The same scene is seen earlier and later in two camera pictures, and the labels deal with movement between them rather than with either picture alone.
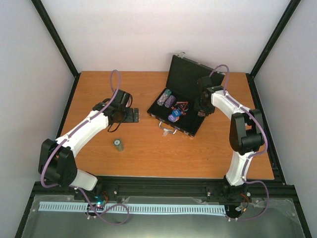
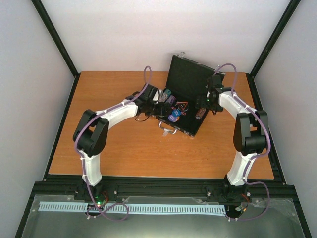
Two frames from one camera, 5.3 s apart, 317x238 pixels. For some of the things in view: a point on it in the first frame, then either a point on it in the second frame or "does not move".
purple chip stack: x=171 y=99 does not move
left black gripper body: x=128 y=118 to x=159 y=112
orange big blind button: x=172 y=118 does not move
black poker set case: x=175 y=110 does not move
